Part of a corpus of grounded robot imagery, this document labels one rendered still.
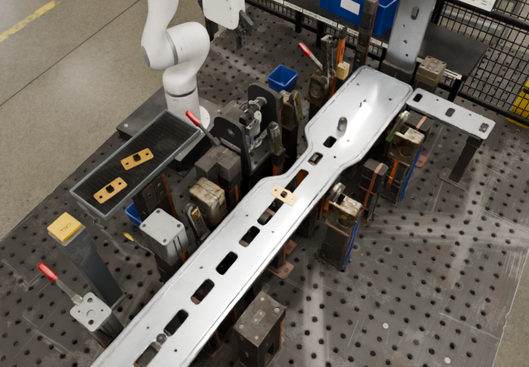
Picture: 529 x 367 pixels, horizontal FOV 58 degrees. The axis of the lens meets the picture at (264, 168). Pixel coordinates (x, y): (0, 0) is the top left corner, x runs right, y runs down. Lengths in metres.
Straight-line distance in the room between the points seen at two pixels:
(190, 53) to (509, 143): 1.33
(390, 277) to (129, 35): 2.71
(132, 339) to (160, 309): 0.10
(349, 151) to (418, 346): 0.64
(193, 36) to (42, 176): 1.62
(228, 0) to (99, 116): 2.16
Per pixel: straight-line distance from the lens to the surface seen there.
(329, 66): 1.68
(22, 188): 2.99
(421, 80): 1.84
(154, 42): 1.59
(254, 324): 1.23
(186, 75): 1.71
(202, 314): 1.28
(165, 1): 1.55
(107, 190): 1.30
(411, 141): 1.58
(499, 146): 2.15
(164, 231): 1.27
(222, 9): 1.16
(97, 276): 1.48
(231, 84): 2.19
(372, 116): 1.67
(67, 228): 1.29
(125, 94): 3.28
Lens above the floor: 2.19
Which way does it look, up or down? 53 degrees down
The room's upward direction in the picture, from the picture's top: straight up
